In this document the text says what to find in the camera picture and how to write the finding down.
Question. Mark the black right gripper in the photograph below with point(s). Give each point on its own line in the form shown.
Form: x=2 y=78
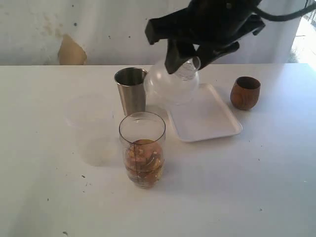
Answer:
x=205 y=30

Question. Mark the clear plastic dome lid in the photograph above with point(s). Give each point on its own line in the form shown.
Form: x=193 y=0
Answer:
x=176 y=88

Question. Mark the brown wooden cup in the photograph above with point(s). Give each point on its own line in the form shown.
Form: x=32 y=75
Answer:
x=245 y=93

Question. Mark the stainless steel cup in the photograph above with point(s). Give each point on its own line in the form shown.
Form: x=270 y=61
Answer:
x=131 y=89

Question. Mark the clear plastic shaker cup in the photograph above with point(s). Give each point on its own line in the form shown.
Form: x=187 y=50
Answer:
x=142 y=136

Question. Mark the brown food pieces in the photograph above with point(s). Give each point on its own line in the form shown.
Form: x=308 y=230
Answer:
x=144 y=161

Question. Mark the white rectangular tray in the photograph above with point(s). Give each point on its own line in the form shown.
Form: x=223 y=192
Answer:
x=205 y=117

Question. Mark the translucent plastic pot container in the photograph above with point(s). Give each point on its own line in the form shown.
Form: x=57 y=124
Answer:
x=92 y=118

